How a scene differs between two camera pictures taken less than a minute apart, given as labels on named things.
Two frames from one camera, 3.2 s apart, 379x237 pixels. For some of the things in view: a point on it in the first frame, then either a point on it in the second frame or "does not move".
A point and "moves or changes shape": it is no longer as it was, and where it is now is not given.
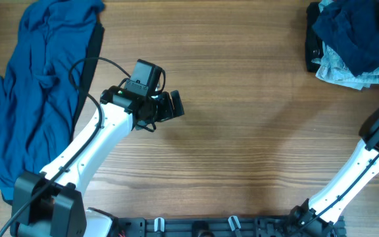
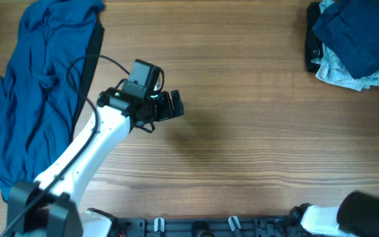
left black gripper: [168, 110] does not move
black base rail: [220, 226] does not move
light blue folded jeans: [333, 68] does not move
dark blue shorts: [355, 28] moves or changes shape
